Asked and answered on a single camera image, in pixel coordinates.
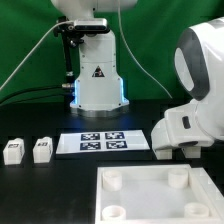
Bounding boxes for white camera cable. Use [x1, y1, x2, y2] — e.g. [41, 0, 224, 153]
[0, 20, 73, 92]

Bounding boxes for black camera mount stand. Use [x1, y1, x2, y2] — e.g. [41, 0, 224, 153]
[53, 16, 84, 89]

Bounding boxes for white cable behind arm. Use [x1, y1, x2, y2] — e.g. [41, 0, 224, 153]
[117, 6, 174, 100]

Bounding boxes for silver camera on mount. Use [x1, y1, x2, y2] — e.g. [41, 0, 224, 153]
[68, 18, 110, 34]

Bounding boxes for black cables on table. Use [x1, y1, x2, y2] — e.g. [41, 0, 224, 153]
[0, 83, 76, 107]

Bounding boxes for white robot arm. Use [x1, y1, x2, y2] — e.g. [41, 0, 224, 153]
[51, 0, 224, 159]

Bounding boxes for white square tabletop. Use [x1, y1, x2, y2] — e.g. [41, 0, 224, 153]
[94, 164, 224, 224]

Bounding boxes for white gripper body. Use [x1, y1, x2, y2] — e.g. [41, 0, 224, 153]
[151, 100, 214, 159]

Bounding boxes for white board with tags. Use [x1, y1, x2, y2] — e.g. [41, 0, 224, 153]
[56, 130, 150, 154]

